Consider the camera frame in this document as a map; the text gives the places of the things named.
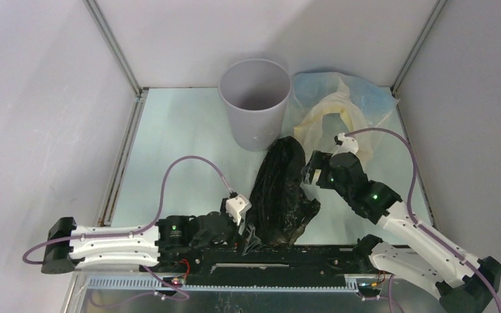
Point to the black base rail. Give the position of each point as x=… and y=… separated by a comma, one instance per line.
x=307, y=266

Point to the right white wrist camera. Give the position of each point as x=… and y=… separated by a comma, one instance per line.
x=345, y=144

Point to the right aluminium frame post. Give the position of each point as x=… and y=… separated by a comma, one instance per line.
x=427, y=28

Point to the yellow translucent trash bag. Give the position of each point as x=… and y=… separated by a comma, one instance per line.
x=332, y=114

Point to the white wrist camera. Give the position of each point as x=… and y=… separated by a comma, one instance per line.
x=345, y=144
x=236, y=207

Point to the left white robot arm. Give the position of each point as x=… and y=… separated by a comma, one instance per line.
x=72, y=246

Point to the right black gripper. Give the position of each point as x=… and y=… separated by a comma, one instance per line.
x=321, y=171

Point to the aluminium frame post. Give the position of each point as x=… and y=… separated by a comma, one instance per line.
x=427, y=28
x=110, y=40

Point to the left aluminium frame post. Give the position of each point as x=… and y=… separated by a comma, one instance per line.
x=110, y=40

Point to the black plastic trash bag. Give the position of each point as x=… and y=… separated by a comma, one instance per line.
x=280, y=209

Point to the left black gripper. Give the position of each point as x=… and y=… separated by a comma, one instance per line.
x=231, y=240

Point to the grey plastic trash bin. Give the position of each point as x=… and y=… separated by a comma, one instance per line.
x=255, y=93

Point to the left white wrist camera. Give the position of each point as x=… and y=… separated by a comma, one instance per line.
x=236, y=207

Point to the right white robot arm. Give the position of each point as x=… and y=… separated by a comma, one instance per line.
x=458, y=280

